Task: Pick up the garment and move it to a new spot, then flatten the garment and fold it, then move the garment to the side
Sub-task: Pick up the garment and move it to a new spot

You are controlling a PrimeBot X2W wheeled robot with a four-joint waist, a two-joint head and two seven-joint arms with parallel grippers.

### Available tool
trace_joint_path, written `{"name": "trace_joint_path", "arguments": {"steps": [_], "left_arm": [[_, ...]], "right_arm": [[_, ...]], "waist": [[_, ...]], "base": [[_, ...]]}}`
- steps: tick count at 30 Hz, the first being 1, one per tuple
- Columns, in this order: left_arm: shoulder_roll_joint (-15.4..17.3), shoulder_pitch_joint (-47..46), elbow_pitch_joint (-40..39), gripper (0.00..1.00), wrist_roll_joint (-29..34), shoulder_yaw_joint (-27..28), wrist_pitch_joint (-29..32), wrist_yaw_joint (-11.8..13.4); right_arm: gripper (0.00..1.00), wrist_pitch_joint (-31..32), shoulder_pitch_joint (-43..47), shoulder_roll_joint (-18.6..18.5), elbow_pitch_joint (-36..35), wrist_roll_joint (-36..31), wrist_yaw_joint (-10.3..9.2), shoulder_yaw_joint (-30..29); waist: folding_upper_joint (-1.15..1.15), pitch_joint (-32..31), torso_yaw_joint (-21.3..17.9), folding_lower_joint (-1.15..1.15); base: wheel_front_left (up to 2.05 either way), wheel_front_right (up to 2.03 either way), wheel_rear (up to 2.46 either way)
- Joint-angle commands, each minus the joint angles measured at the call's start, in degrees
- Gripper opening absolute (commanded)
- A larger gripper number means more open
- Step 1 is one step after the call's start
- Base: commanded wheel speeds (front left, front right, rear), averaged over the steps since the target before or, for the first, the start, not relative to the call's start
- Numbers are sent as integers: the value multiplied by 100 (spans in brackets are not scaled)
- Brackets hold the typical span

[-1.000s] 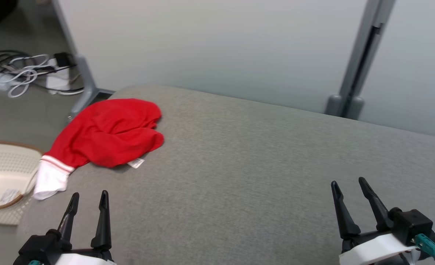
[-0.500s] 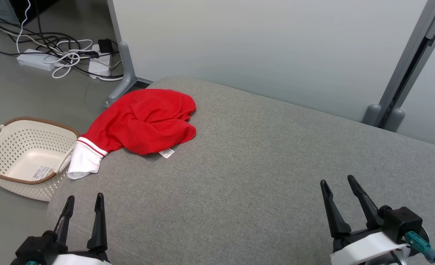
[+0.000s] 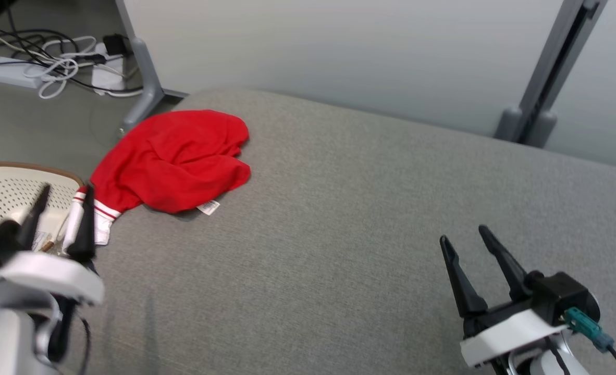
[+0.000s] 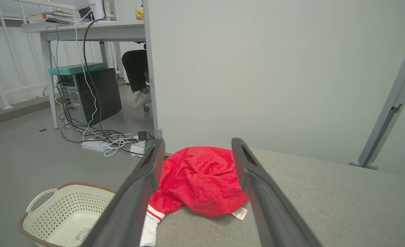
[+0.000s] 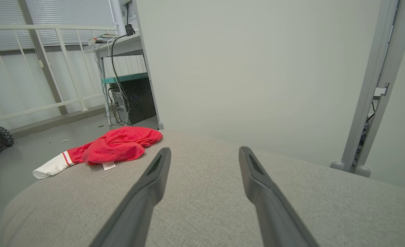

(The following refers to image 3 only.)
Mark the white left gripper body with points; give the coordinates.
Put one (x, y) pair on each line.
(47, 276)

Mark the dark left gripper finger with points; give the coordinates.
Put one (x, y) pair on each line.
(85, 234)
(34, 219)

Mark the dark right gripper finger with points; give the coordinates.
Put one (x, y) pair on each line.
(464, 291)
(508, 271)

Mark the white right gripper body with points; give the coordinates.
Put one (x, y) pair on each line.
(506, 333)

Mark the red white-sleeved t-shirt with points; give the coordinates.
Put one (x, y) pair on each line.
(172, 161)

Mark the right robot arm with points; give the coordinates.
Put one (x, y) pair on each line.
(545, 364)

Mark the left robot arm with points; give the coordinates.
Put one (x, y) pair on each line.
(5, 338)

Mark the cream perforated laundry basket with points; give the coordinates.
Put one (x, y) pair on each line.
(5, 192)

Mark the grey rounded partition foot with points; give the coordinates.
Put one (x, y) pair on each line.
(508, 125)
(541, 130)

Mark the grey partition leg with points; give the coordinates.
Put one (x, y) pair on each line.
(149, 88)

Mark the white power adapter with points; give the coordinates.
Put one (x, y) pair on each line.
(107, 75)

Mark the black power plug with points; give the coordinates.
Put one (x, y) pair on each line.
(115, 44)

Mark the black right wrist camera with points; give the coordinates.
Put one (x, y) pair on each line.
(558, 294)

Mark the grey metal partition post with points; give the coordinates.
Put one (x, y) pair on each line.
(553, 67)

